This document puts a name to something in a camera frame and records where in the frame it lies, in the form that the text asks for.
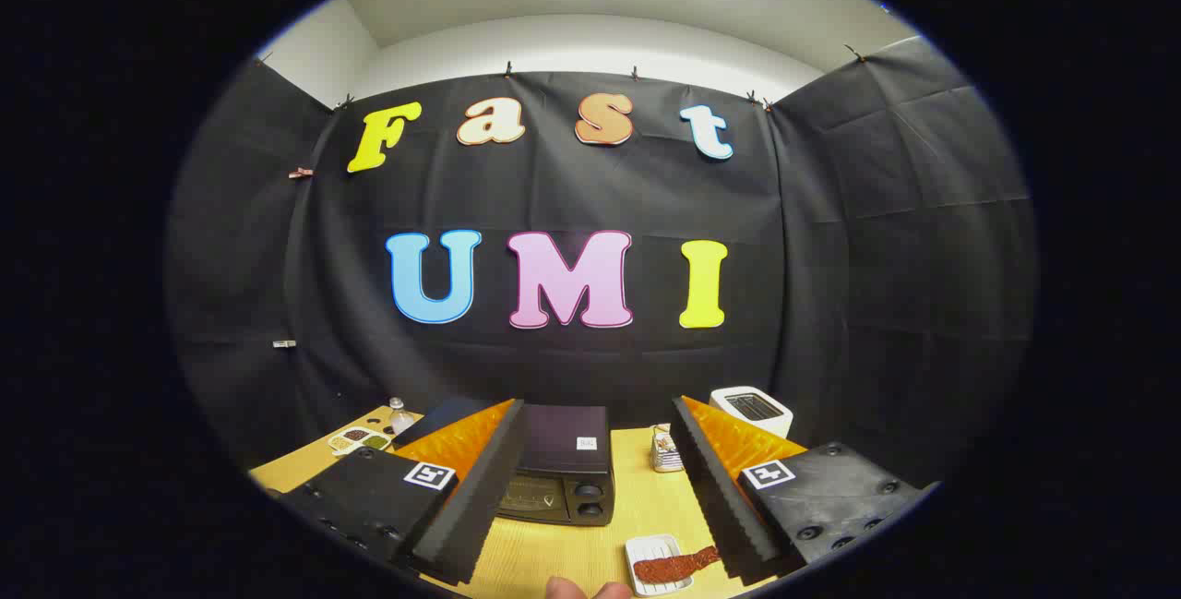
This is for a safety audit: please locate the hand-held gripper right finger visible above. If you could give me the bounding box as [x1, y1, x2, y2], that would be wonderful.
[671, 395, 928, 586]

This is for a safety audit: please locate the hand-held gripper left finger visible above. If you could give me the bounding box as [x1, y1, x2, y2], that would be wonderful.
[277, 399, 527, 586]

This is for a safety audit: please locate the red meat slice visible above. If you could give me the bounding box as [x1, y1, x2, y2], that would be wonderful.
[633, 545, 721, 585]

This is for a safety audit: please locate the black toaster oven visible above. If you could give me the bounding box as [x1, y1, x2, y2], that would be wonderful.
[496, 403, 616, 527]

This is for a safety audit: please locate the white bread toaster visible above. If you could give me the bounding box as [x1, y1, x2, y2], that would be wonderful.
[710, 386, 794, 439]

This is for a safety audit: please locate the white rectangular dish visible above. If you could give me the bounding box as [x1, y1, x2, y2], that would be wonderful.
[625, 534, 695, 597]

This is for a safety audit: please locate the white divided condiment dish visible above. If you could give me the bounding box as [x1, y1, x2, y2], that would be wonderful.
[328, 426, 393, 457]

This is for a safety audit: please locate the black backdrop cloth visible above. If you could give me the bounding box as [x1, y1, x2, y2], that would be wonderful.
[166, 36, 1039, 489]

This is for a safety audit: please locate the metal wire basket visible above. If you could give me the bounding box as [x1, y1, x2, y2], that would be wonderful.
[650, 424, 686, 473]

